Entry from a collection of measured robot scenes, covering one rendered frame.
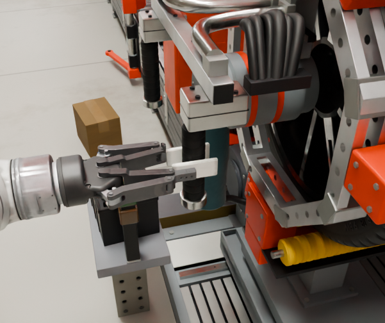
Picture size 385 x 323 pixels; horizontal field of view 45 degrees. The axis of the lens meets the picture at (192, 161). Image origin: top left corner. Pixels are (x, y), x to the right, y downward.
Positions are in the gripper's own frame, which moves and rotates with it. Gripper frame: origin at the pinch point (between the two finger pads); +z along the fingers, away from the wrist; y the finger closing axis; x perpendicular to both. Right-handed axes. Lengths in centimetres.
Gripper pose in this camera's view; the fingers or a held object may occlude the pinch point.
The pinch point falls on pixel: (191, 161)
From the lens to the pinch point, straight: 73.4
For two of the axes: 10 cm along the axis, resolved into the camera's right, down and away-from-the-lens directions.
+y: 2.6, 5.7, -7.8
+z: 9.7, -1.6, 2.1
